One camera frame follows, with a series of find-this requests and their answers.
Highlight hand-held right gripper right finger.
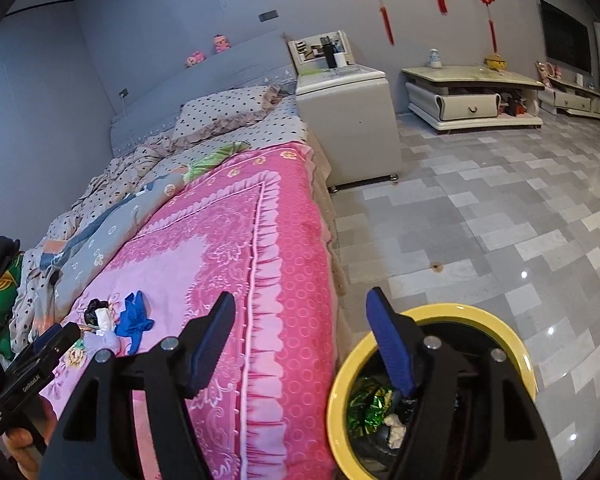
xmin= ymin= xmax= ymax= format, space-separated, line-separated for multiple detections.
xmin=366 ymin=287 xmax=563 ymax=480

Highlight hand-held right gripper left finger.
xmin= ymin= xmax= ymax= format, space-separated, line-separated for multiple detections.
xmin=41 ymin=291 xmax=237 ymax=480

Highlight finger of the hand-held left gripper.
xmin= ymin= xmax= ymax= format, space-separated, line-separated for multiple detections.
xmin=30 ymin=321 xmax=82 ymax=361
xmin=12 ymin=324 xmax=63 ymax=363

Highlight grey lavender paper wad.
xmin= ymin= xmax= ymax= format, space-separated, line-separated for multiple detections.
xmin=82 ymin=330 xmax=123 ymax=356

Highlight black plastic bag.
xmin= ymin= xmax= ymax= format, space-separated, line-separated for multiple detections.
xmin=84 ymin=299 xmax=110 ymax=323

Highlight green foil wrapper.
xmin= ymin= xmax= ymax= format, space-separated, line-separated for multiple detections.
xmin=347 ymin=377 xmax=393 ymax=433

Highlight yellow rim trash bin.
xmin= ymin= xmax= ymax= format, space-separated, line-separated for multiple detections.
xmin=326 ymin=303 xmax=538 ymax=480

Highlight blue rubber glove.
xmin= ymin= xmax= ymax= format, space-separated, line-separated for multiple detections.
xmin=114 ymin=290 xmax=156 ymax=356

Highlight person's left hand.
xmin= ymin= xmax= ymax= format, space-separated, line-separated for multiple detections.
xmin=2 ymin=400 xmax=58 ymax=480

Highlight green printed bag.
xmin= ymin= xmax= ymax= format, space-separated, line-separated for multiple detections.
xmin=0 ymin=255 xmax=26 ymax=361

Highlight black folded cloth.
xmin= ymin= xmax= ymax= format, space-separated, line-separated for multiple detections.
xmin=0 ymin=236 xmax=21 ymax=286

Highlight beige bed skirt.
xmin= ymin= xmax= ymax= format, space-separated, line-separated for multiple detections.
xmin=305 ymin=145 xmax=353 ymax=351

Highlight pink floral blanket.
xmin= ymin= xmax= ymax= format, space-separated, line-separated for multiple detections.
xmin=50 ymin=142 xmax=341 ymax=480

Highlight grey patterned quilt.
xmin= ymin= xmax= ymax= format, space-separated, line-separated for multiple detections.
xmin=7 ymin=135 xmax=181 ymax=356

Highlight green floral cloth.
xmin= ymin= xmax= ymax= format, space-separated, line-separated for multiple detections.
xmin=182 ymin=141 xmax=251 ymax=181

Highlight beige bedside cabinet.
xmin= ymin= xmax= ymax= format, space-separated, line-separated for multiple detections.
xmin=287 ymin=30 xmax=403 ymax=193

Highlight dotted bedsheet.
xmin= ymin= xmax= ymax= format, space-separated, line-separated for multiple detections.
xmin=180 ymin=96 xmax=313 ymax=171

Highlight white coffee table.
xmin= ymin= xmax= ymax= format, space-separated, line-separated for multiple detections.
xmin=401 ymin=63 xmax=546 ymax=135

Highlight dotted pillow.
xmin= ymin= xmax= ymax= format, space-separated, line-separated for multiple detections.
xmin=172 ymin=85 xmax=281 ymax=141

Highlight grey bed headboard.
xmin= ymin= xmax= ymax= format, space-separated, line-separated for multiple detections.
xmin=110 ymin=30 xmax=298 ymax=161

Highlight black thermos bottle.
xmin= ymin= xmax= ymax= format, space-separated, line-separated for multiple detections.
xmin=320 ymin=35 xmax=338 ymax=68

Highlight white television stand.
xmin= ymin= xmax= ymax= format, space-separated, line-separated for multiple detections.
xmin=537 ymin=76 xmax=600 ymax=121

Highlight pink plush toys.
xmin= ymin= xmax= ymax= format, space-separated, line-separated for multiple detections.
xmin=536 ymin=60 xmax=563 ymax=86

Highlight wall television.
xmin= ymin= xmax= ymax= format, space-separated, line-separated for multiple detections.
xmin=539 ymin=0 xmax=593 ymax=75

